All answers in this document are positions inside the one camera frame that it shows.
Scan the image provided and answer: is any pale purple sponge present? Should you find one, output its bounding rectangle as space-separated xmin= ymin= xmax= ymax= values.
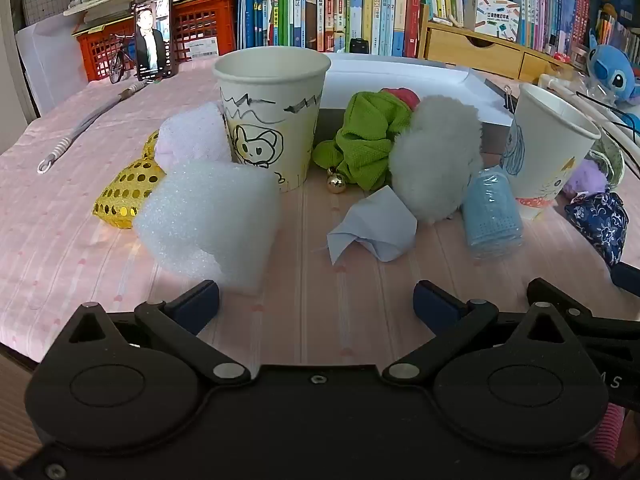
xmin=155 ymin=102 xmax=233 ymax=171

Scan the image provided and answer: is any paper cup with rabbit drawing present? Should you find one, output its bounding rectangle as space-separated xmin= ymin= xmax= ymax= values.
xmin=213 ymin=46 xmax=332 ymax=193

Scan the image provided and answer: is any purple fluffy pompom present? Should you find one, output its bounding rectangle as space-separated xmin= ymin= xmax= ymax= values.
xmin=562 ymin=159 xmax=608 ymax=196

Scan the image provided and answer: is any white paper bag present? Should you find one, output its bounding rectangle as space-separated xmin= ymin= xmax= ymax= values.
xmin=15 ymin=22 xmax=91 ymax=121

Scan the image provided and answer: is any white foam block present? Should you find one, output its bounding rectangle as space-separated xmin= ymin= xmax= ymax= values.
xmin=132 ymin=160 xmax=281 ymax=296

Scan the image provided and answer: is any row of books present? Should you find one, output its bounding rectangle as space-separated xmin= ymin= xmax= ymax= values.
xmin=237 ymin=0 xmax=640 ymax=58

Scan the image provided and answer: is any blue floral fabric pouch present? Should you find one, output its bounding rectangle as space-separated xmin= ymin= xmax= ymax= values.
xmin=565 ymin=191 xmax=630 ymax=267

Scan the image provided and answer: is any blue plush toy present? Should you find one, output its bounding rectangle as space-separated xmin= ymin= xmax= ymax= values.
xmin=586 ymin=30 xmax=640 ymax=106

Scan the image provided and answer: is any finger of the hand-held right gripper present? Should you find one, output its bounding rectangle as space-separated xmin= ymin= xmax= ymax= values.
xmin=611 ymin=261 xmax=640 ymax=292
xmin=526 ymin=277 xmax=640 ymax=356

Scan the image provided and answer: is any light blue towel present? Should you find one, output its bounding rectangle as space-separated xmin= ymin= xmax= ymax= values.
xmin=461 ymin=164 xmax=525 ymax=261

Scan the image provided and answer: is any yellow perforated ball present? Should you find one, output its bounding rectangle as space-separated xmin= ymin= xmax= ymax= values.
xmin=93 ymin=130 xmax=168 ymax=231

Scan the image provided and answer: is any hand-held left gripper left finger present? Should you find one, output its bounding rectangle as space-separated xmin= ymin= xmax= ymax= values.
xmin=65 ymin=280 xmax=252 ymax=386

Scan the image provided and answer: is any black smartphone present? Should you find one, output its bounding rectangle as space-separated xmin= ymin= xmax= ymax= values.
xmin=131 ymin=0 xmax=176 ymax=81

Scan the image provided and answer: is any white braided cord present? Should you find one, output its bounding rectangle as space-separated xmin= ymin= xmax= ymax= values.
xmin=36 ymin=80 xmax=151 ymax=175

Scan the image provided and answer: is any white tissue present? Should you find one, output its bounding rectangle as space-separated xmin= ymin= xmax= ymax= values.
xmin=326 ymin=185 xmax=418 ymax=266

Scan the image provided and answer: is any white printed carton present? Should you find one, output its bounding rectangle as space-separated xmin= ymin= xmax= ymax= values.
xmin=462 ymin=0 xmax=526 ymax=43

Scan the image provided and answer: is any paper cup with cat drawing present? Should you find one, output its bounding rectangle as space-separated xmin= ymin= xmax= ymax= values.
xmin=500 ymin=82 xmax=602 ymax=221

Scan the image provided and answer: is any pink tablecloth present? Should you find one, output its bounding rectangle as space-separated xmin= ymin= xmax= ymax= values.
xmin=0 ymin=52 xmax=640 ymax=376

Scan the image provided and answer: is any miniature bicycle model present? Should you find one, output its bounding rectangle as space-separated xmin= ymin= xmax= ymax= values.
xmin=108 ymin=34 xmax=138 ymax=84

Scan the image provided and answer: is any red plastic crate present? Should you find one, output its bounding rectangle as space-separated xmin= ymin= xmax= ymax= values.
xmin=72 ymin=0 xmax=238 ymax=82

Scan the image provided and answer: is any grey cardboard box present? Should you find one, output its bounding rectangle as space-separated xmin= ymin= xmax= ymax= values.
xmin=312 ymin=54 xmax=516 ymax=158

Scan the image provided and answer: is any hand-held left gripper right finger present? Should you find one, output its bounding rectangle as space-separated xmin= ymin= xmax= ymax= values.
xmin=381 ymin=280 xmax=576 ymax=383

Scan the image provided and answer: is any grey storage basket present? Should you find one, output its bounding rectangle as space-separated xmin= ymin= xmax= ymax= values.
xmin=20 ymin=0 xmax=81 ymax=26

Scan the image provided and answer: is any black cable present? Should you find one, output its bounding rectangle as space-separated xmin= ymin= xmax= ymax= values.
xmin=575 ymin=91 xmax=640 ymax=181

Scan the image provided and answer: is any red pink soft ball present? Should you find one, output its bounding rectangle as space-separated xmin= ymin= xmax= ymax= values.
xmin=380 ymin=87 xmax=421 ymax=111

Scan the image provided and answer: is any wooden drawer organiser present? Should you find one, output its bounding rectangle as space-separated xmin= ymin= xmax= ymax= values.
xmin=417 ymin=5 xmax=576 ymax=83

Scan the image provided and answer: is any white fluffy pompom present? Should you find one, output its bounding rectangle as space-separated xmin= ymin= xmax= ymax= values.
xmin=388 ymin=95 xmax=485 ymax=224

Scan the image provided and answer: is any green cloth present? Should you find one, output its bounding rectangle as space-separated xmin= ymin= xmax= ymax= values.
xmin=312 ymin=91 xmax=421 ymax=192

